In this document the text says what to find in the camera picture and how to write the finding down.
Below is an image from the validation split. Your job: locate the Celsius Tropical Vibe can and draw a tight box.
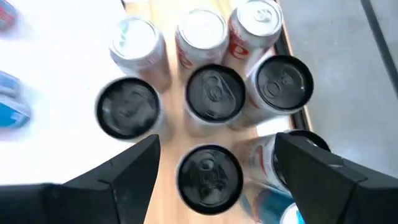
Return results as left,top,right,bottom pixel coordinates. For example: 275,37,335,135
229,54,315,131
176,144,244,215
95,77,165,142
183,63,247,138

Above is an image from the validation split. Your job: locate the Celsius Peach Vibe can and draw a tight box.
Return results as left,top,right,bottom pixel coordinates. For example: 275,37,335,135
241,129,331,195

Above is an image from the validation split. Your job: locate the small blue silver energy can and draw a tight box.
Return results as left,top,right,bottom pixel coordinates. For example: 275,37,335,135
0,70,34,131
0,0,19,32
239,183,307,224

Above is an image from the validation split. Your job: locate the silver soda can red lettering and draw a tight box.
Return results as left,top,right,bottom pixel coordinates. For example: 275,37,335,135
223,0,284,72
174,7,230,78
108,16,172,93

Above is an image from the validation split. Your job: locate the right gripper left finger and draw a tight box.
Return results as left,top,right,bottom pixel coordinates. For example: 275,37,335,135
0,134,161,224

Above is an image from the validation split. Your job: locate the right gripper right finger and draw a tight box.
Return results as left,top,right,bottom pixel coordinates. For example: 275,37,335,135
275,132,398,224

